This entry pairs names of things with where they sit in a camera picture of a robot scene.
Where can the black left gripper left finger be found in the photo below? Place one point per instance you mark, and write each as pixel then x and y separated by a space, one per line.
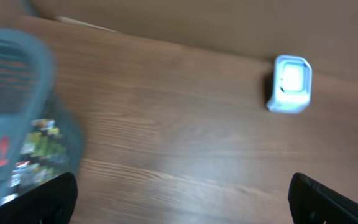
pixel 52 203

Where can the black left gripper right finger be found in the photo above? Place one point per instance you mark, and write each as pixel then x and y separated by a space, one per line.
pixel 313 202

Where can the green snack packet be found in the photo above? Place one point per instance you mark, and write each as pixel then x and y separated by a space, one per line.
pixel 43 155

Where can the orange spaghetti packet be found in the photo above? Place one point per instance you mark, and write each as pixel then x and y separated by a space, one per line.
pixel 4 148

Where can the white barcode scanner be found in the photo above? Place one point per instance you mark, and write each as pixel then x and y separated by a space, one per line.
pixel 292 84

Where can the grey plastic mesh basket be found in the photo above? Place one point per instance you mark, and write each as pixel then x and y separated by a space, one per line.
pixel 27 78

